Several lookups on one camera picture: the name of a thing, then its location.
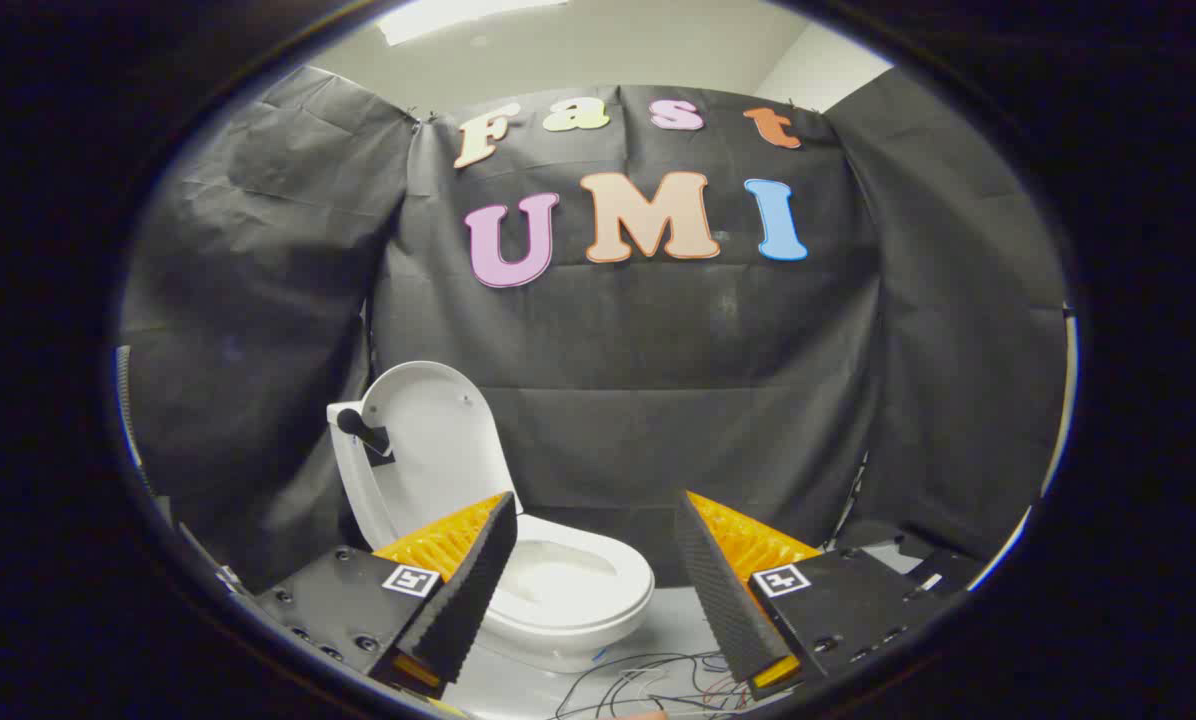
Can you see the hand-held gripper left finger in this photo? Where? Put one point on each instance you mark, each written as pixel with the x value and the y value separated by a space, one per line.
pixel 468 585

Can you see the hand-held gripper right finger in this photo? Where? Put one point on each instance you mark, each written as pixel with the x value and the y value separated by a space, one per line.
pixel 723 600

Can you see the white toilet bowl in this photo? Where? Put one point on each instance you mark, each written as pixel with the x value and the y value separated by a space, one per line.
pixel 578 600

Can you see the black box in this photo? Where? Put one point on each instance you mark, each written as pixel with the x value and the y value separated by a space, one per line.
pixel 923 570

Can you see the black backdrop cloth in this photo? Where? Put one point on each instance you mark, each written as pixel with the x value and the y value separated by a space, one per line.
pixel 658 370

